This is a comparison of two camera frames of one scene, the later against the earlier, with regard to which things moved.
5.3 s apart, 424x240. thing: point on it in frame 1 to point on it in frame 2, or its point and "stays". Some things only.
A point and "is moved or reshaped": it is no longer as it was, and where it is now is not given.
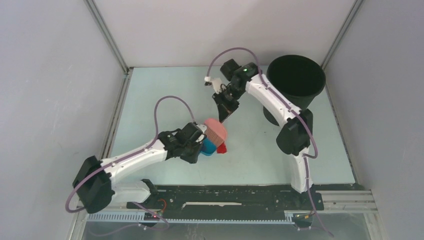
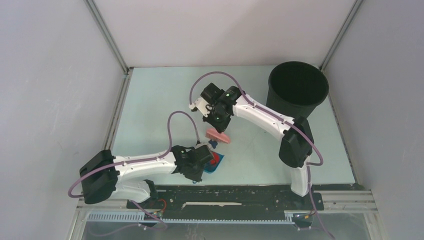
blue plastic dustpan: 208,148 to 209,168
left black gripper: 192,159 to 196,177
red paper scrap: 221,149 to 214,162
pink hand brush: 216,131 is moved or reshaped
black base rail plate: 228,199 stays
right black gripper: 226,108 to 220,127
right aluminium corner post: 355,6 stays
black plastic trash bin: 301,78 is moved or reshaped
